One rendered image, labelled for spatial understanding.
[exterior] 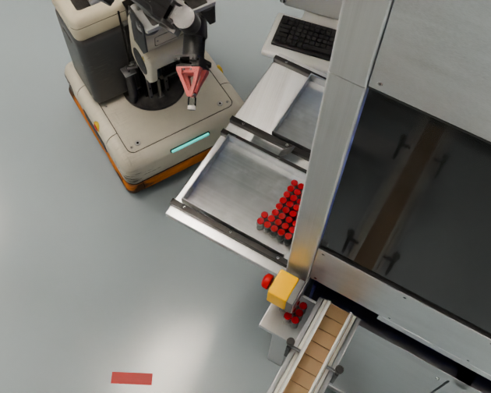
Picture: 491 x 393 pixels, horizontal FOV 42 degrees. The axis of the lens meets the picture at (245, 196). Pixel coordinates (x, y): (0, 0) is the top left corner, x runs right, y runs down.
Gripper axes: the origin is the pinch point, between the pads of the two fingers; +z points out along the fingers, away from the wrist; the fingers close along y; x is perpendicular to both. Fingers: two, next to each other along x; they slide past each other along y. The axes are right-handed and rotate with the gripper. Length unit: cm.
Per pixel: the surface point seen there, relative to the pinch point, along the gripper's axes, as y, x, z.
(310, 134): 43.2, -21.4, 5.1
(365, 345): 33, -43, 66
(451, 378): 26, -67, 71
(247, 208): 25.4, -8.1, 29.2
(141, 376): 73, 49, 98
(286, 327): 15, -25, 60
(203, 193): 22.7, 5.1, 25.5
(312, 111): 47, -21, -3
